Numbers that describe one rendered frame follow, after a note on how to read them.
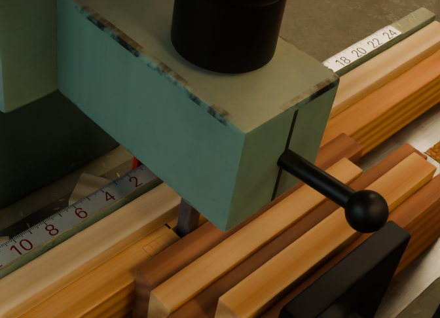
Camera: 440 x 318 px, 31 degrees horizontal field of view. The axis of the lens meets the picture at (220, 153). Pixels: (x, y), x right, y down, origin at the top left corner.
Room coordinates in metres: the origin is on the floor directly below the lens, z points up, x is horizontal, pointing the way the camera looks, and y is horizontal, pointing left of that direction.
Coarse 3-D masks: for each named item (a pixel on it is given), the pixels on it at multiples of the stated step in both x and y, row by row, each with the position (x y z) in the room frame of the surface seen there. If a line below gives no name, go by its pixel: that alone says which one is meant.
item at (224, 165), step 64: (64, 0) 0.34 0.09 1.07; (128, 0) 0.34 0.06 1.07; (64, 64) 0.34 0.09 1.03; (128, 64) 0.30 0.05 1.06; (192, 64) 0.30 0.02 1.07; (320, 64) 0.32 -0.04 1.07; (128, 128) 0.30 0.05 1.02; (192, 128) 0.28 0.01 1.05; (256, 128) 0.26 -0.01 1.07; (320, 128) 0.31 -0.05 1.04; (192, 192) 0.27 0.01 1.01; (256, 192) 0.27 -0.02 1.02
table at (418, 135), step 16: (432, 112) 0.52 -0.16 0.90; (416, 128) 0.49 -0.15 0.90; (432, 128) 0.49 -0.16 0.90; (384, 144) 0.47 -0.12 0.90; (400, 144) 0.47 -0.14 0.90; (416, 144) 0.47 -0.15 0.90; (432, 144) 0.48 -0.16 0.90; (368, 160) 0.44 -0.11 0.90; (432, 160) 0.46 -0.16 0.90; (432, 256) 0.36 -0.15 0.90; (400, 272) 0.34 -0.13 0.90; (416, 272) 0.34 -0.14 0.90; (432, 272) 0.35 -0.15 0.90; (400, 288) 0.33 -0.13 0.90; (416, 288) 0.33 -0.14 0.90; (384, 304) 0.31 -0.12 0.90; (400, 304) 0.32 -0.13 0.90
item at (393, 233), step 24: (384, 240) 0.28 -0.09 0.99; (408, 240) 0.28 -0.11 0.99; (336, 264) 0.26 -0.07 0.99; (360, 264) 0.26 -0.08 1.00; (384, 264) 0.27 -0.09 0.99; (312, 288) 0.24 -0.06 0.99; (336, 288) 0.24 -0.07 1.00; (360, 288) 0.25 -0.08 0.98; (384, 288) 0.28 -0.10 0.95; (288, 312) 0.22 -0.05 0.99; (312, 312) 0.23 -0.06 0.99; (336, 312) 0.24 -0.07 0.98; (360, 312) 0.27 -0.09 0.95
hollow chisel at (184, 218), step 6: (180, 204) 0.31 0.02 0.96; (186, 204) 0.31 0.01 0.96; (180, 210) 0.31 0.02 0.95; (186, 210) 0.31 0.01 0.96; (192, 210) 0.31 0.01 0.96; (180, 216) 0.31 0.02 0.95; (186, 216) 0.31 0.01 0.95; (192, 216) 0.31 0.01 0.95; (198, 216) 0.31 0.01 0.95; (180, 222) 0.31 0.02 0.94; (186, 222) 0.31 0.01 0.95; (192, 222) 0.31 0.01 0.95; (180, 228) 0.31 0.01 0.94; (186, 228) 0.31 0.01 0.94; (192, 228) 0.31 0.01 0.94; (180, 234) 0.31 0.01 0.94; (186, 234) 0.31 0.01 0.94
